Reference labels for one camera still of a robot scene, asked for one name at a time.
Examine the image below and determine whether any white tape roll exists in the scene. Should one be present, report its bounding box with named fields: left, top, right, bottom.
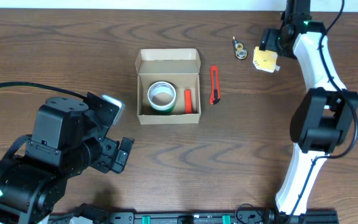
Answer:
left=147, top=81, right=177, bottom=105

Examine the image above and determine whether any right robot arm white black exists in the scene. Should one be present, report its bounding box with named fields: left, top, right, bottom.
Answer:
left=253, top=0, right=358, bottom=223

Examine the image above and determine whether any orange utility knife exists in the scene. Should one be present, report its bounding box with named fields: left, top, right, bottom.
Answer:
left=209, top=65, right=221, bottom=105

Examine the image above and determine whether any yellow sticky note pad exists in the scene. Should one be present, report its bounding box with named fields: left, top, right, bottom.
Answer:
left=252, top=46, right=280, bottom=73

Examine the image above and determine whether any brown cardboard box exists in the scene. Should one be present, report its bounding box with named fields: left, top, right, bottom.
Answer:
left=135, top=49, right=201, bottom=124

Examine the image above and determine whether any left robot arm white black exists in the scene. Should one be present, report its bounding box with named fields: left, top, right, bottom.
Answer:
left=0, top=93, right=134, bottom=223

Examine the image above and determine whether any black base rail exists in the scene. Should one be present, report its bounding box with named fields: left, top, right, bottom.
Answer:
left=48, top=203, right=339, bottom=224

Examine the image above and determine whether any green tape roll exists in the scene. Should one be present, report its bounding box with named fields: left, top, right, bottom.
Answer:
left=150, top=101, right=175, bottom=114

